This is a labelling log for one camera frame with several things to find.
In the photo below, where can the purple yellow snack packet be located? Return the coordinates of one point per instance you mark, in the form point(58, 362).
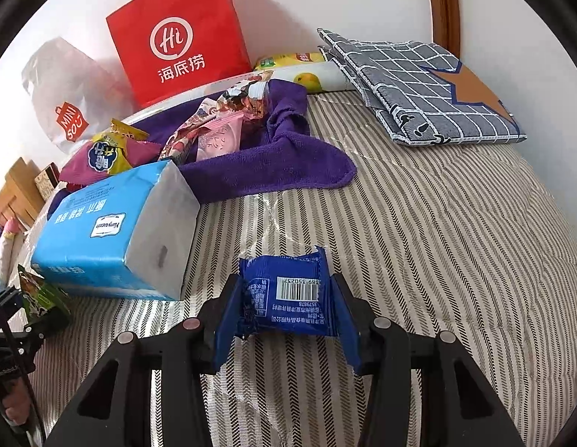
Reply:
point(107, 158)

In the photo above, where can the person's left hand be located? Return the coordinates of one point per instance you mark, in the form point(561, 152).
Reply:
point(18, 405)

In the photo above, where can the red paper bag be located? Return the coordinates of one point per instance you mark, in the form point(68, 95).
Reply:
point(176, 18)

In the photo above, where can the white red snack packet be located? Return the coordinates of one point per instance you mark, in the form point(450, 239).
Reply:
point(246, 95)

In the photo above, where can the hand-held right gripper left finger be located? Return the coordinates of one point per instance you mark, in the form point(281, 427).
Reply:
point(225, 316)

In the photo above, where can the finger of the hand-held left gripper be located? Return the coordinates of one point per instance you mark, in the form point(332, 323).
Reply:
point(6, 300)
point(37, 328)

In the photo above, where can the purple towel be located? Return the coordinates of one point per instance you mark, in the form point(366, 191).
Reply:
point(270, 163)

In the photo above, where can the grey plaid star cloth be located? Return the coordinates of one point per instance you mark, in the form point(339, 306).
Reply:
point(409, 88)

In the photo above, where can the pink round-print snack packet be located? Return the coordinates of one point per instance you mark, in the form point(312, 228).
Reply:
point(221, 137)

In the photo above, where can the striped bed quilt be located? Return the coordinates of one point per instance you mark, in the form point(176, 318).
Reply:
point(433, 242)

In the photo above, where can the blue tissue pack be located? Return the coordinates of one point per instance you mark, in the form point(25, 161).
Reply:
point(107, 223)

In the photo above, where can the pink twisted snack packet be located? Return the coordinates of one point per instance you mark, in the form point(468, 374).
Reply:
point(202, 111)

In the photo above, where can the white plastic shopping bag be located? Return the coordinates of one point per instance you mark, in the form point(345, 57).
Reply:
point(60, 79)

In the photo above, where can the brown wooden door frame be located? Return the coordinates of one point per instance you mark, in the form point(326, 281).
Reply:
point(444, 4)

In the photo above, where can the blue snack packet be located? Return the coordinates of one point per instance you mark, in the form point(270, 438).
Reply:
point(288, 307)

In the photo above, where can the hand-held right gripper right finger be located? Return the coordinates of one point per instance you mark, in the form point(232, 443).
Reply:
point(349, 321)

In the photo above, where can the pink strawberry snack packet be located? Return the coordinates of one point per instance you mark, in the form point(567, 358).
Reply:
point(176, 146)

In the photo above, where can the yellow green snack bag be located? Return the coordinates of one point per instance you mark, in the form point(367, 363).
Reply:
point(293, 59)

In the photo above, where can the colourful cartoon pillow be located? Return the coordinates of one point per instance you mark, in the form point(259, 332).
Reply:
point(6, 251)

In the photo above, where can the green snack packet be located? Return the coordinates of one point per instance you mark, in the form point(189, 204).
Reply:
point(44, 298)

